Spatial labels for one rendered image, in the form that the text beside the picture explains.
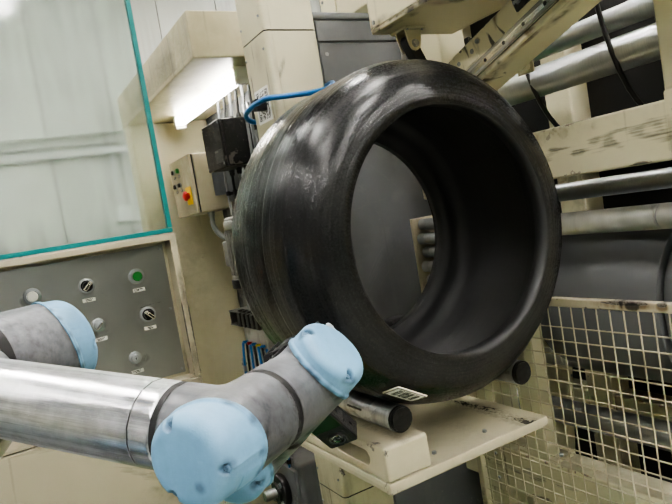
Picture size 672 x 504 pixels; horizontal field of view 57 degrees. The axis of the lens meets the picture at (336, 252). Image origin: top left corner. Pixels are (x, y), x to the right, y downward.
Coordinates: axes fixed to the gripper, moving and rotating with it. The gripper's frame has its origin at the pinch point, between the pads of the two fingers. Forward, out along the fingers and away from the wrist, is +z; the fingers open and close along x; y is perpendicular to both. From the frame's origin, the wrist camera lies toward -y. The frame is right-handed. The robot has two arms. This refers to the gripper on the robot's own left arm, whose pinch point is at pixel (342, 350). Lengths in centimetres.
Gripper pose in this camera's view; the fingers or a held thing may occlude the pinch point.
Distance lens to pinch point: 93.8
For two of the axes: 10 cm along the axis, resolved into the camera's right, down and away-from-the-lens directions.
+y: -5.1, -8.6, -0.6
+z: 3.0, -2.5, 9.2
